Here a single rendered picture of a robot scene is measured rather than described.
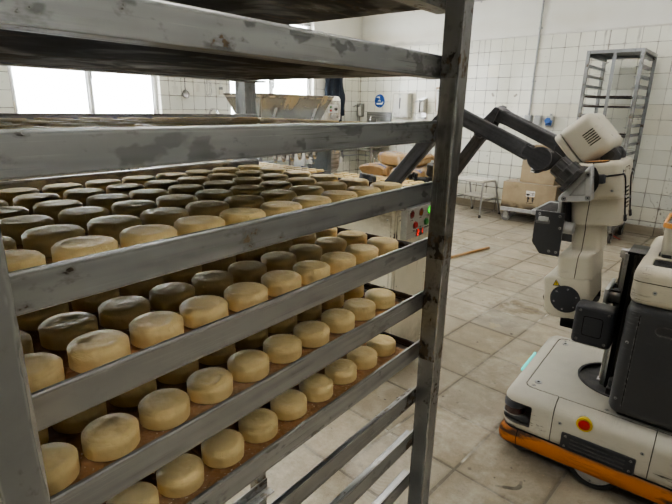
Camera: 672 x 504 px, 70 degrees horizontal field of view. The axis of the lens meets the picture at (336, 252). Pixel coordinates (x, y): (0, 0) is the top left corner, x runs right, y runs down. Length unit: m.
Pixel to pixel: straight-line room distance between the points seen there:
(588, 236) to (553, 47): 4.65
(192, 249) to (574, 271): 1.66
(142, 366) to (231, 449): 0.21
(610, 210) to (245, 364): 1.54
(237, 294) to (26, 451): 0.26
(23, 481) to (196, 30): 0.34
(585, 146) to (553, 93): 4.52
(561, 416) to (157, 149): 1.74
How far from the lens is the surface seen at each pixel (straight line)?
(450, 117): 0.75
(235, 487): 0.59
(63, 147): 0.38
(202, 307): 0.52
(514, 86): 6.57
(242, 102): 1.03
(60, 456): 0.51
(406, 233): 2.17
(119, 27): 0.40
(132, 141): 0.40
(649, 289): 1.76
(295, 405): 0.68
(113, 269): 0.40
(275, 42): 0.49
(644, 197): 6.15
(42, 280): 0.38
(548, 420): 1.98
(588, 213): 1.93
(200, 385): 0.56
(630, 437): 1.94
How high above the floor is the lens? 1.26
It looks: 17 degrees down
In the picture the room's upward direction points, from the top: 1 degrees clockwise
